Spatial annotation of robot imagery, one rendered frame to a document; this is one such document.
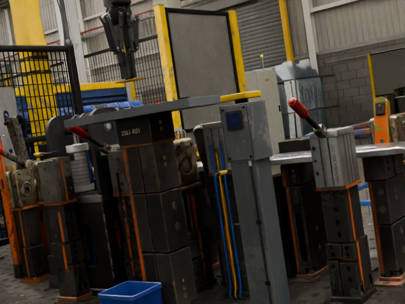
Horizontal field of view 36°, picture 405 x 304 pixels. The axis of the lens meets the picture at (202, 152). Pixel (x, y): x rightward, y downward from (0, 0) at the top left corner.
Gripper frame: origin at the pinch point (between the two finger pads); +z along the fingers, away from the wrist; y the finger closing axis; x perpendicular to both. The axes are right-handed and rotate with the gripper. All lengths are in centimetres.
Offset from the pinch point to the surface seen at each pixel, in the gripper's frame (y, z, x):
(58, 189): -23.4, 29.8, 8.0
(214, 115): 273, 16, 187
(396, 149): 5, 30, -71
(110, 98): 195, -7, 219
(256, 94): -20, 14, -54
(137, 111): -29.2, 14.0, -30.2
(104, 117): -29.7, 14.1, -20.6
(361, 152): 3, 30, -63
